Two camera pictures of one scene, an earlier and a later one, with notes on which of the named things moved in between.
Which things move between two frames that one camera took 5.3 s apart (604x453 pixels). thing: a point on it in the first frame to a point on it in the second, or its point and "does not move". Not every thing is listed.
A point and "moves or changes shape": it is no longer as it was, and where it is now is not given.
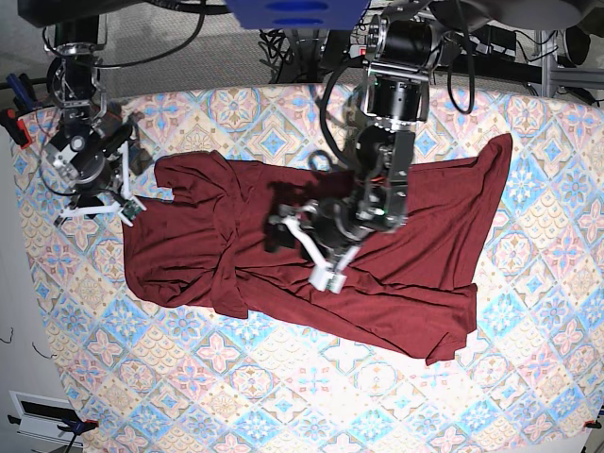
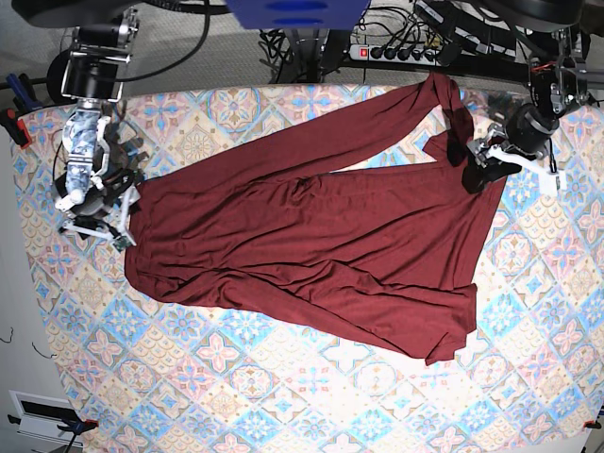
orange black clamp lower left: [75, 427] does not move
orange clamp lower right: [593, 424] does not move
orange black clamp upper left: [16, 127] does not move
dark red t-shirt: [412, 288] moves or changes shape
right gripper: [333, 229] to [525, 141]
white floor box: [41, 415] does not move
